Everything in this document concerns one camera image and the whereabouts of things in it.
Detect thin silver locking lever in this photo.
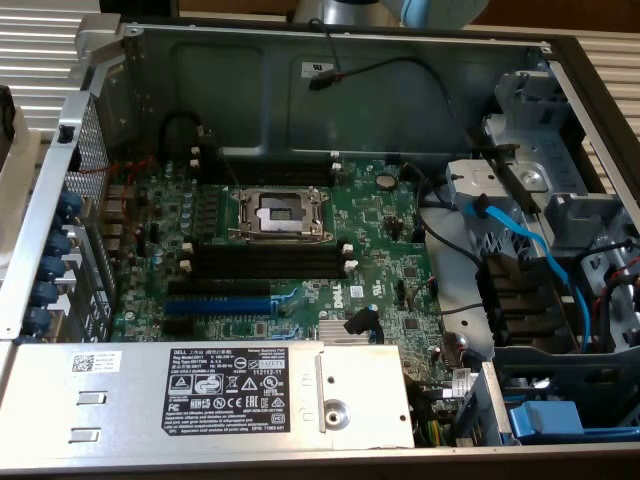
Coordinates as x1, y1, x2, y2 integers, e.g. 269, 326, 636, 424
218, 148, 242, 192

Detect yellow green wire bundle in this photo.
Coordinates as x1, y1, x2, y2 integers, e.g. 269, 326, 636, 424
417, 417, 449, 447

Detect black plug blue tab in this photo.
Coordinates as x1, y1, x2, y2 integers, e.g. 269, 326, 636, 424
343, 305, 384, 337

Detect blue flat wire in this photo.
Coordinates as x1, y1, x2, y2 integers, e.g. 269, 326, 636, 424
462, 197, 591, 351

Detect blue plastic bracket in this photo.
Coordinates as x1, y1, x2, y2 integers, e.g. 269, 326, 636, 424
508, 399, 585, 445

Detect silver CPU socket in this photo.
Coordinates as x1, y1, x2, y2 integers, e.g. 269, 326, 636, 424
227, 185, 337, 245

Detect black ribbed drive cage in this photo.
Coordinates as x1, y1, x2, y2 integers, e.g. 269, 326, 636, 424
474, 252, 576, 347

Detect green motherboard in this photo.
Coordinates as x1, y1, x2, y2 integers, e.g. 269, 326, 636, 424
107, 157, 451, 416

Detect red black twisted wire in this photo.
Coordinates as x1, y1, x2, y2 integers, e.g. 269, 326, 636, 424
79, 153, 157, 239

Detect long black expansion slot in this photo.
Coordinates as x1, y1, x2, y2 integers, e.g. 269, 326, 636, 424
167, 278, 272, 300

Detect short black expansion slot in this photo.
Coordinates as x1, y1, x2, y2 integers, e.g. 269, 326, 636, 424
160, 318, 197, 337

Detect silver finned heat sink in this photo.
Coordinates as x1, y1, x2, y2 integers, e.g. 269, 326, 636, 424
318, 319, 386, 345

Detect grey metal PC case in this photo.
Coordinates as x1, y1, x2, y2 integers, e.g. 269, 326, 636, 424
0, 12, 640, 480

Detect grey metal disk bay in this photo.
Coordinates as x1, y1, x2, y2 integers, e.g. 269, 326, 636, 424
444, 69, 640, 351

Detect black looped wire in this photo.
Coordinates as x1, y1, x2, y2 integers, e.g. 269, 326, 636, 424
158, 109, 204, 159

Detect blue slot retainer clip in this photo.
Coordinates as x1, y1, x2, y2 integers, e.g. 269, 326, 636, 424
55, 192, 84, 217
38, 254, 66, 281
27, 307, 54, 332
32, 279, 60, 307
47, 230, 72, 256

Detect blue expansion slot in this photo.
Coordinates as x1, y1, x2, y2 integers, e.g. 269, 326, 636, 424
163, 295, 275, 317

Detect silver power supply black label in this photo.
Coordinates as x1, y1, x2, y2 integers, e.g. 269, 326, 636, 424
0, 341, 416, 451

